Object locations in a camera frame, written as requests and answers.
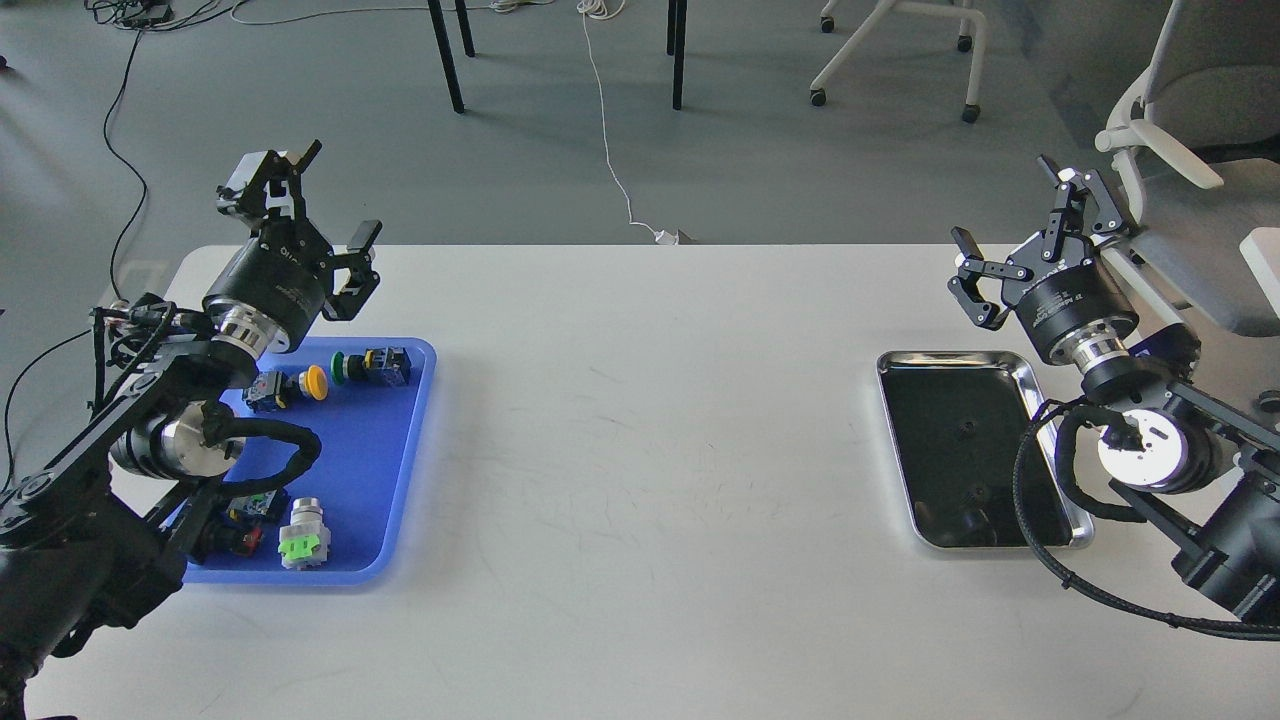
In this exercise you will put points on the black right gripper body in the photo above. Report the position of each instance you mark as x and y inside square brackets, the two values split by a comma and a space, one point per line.
[1065, 295]

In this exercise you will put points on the shiny metal tray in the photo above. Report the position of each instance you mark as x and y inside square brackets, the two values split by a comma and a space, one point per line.
[925, 395]

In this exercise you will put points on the black table leg right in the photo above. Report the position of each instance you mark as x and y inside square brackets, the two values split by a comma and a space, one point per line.
[676, 20]

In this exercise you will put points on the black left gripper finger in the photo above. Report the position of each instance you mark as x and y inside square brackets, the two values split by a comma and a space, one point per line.
[266, 186]
[348, 278]

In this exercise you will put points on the black table leg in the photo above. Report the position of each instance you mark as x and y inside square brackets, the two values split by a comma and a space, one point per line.
[676, 20]
[443, 42]

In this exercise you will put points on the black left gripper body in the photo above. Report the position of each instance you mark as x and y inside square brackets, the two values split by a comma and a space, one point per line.
[271, 292]

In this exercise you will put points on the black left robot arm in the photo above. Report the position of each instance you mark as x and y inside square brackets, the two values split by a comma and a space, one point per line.
[102, 535]

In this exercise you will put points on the yellow push button switch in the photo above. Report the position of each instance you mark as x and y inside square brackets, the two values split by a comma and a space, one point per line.
[274, 391]

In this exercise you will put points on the green push button switch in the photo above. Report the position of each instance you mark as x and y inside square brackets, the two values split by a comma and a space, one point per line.
[376, 366]

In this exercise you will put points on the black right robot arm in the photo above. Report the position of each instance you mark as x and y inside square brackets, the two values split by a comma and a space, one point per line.
[1142, 444]

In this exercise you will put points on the grey white office chair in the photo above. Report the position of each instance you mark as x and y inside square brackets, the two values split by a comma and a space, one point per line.
[1194, 141]

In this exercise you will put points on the blue plastic tray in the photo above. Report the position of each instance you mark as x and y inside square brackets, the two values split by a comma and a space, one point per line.
[370, 436]

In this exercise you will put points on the red black push button switch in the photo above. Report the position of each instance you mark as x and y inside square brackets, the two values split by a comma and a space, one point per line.
[238, 534]

